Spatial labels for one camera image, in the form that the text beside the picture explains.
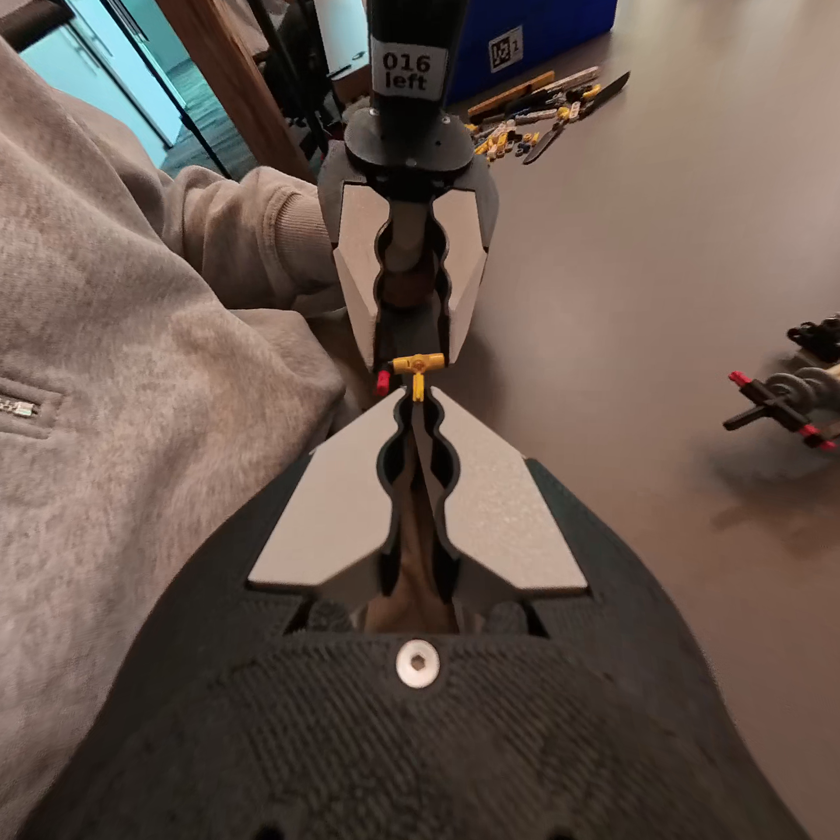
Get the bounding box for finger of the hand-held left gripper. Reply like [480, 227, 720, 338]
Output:
[430, 187, 491, 370]
[331, 182, 396, 372]

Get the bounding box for pile of loose lego pieces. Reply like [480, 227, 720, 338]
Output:
[465, 66, 632, 166]

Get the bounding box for person's left hand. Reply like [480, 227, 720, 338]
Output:
[382, 261, 439, 311]

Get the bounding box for person's left forearm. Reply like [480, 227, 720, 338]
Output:
[156, 164, 343, 311]

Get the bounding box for person in grey hoodie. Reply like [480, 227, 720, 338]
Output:
[0, 38, 350, 840]

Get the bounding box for black tripod stand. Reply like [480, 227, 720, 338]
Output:
[248, 0, 345, 161]

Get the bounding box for wooden door frame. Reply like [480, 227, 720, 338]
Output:
[156, 0, 317, 185]

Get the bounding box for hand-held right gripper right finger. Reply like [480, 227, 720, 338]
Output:
[415, 387, 589, 605]

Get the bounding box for glass door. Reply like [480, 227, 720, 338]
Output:
[18, 0, 186, 151]

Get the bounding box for blue plastic bin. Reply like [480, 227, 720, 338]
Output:
[446, 0, 619, 105]

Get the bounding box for partly built lego model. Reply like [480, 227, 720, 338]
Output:
[722, 314, 840, 454]

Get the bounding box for yellow lego cross connector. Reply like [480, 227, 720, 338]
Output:
[391, 353, 446, 403]

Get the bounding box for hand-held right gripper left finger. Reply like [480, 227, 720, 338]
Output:
[247, 387, 406, 606]

